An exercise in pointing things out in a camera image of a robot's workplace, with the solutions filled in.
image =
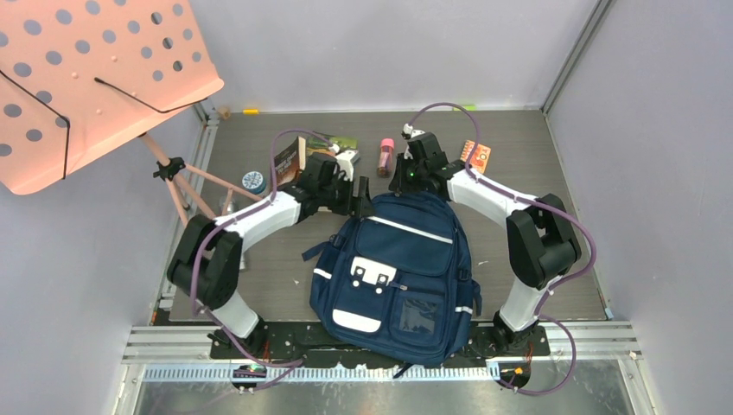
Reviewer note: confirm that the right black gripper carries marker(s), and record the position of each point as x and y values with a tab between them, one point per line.
399	185

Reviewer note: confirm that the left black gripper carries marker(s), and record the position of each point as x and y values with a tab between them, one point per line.
360	206

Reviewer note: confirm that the pink capped tube bottle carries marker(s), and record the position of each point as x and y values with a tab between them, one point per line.
385	162

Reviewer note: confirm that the navy blue student backpack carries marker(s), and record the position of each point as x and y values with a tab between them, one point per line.
398	283

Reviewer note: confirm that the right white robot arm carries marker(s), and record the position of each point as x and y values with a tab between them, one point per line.
541	243

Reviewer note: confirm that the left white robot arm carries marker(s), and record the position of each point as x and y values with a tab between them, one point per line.
205	264

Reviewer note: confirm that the dark Three Days book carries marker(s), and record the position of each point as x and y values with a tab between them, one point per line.
290	162

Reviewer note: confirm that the blue Animal Farm book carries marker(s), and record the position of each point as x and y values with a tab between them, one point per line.
315	144

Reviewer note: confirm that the orange small notebook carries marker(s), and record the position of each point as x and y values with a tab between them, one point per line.
481	154

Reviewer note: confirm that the blue patterned tape roll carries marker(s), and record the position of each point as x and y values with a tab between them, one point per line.
255	182

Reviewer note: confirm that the pink perforated music stand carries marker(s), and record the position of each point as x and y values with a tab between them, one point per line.
81	78

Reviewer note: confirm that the black mounting base plate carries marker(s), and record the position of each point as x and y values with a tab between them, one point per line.
310	342

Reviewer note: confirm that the aluminium frame rail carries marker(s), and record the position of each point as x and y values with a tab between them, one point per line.
196	353

